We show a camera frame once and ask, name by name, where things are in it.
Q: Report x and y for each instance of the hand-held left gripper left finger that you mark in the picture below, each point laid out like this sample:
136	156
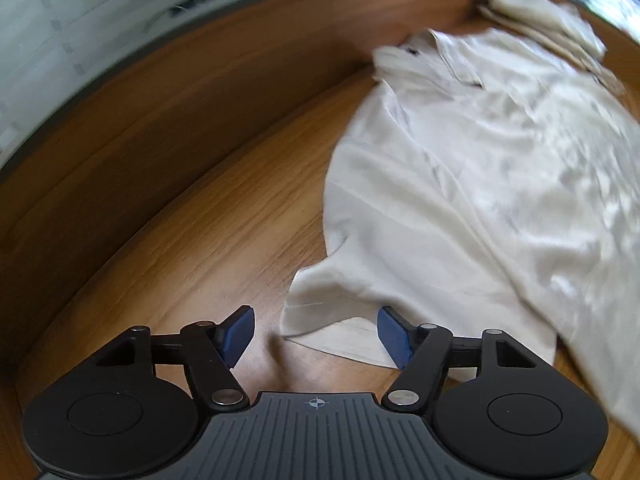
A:
239	335

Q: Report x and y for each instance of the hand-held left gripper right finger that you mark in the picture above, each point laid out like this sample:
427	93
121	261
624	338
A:
395	335

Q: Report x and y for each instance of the cream satin button shirt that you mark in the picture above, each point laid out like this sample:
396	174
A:
475	185

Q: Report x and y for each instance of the cream satin garment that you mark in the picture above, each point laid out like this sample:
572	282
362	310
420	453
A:
540	15

